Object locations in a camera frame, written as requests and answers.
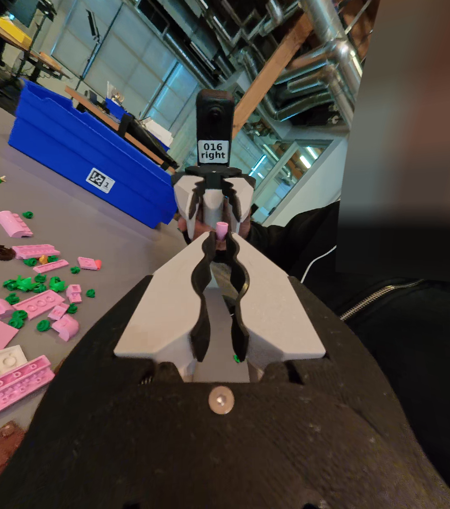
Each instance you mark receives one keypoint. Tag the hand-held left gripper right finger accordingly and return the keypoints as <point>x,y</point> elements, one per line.
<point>276,314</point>

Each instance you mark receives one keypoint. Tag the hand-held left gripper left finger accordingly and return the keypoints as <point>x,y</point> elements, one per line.
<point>161,314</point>

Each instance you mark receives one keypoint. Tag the pile of pink and green bricks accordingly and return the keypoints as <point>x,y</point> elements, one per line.
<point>26,283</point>

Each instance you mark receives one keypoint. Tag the round dark brown toy piece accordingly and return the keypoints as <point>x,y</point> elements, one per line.
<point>1,253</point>

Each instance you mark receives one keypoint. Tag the person's black clothing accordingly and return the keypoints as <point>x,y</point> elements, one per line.
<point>427,338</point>

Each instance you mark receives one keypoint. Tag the person's right hand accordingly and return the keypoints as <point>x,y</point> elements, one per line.
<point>185,227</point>

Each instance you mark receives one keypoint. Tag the wooden table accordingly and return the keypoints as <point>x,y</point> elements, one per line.
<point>93,106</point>

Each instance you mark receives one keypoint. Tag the desk with yellow top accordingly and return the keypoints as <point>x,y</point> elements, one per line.
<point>14,34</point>

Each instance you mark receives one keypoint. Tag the small pink toy nut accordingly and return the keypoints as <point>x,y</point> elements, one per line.
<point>222,231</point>

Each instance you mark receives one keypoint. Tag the blue plastic bin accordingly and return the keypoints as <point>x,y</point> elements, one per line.
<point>89,159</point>

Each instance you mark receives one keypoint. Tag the silver ventilation ducts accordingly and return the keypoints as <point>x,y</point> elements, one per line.
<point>340,51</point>

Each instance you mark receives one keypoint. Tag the wooden ceiling beam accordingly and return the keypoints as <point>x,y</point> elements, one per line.
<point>272,67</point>

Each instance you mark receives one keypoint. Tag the white square toy brick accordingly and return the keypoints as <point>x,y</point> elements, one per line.
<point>6,361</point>

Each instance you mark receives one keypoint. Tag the white box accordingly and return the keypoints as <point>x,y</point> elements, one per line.
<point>160,133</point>

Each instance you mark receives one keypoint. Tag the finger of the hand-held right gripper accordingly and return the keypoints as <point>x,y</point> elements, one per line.
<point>244,199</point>
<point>183,195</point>

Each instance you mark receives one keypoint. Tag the scattered pink toy bricks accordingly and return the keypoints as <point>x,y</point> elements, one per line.
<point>36,304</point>

